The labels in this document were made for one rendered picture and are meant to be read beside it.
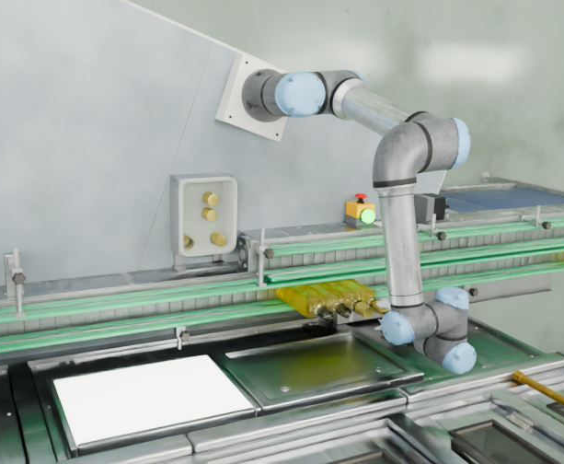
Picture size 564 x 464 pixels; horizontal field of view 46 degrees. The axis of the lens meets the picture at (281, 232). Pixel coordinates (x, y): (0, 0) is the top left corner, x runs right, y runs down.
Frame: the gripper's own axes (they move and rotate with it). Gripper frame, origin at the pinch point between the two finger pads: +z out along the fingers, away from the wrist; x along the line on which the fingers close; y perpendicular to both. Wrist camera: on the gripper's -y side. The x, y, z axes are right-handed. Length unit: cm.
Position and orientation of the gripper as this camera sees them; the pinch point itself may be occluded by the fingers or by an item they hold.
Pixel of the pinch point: (384, 309)
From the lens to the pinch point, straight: 188.0
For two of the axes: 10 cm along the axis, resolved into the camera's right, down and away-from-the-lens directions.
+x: -0.3, 9.7, 2.4
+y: -8.9, 0.8, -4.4
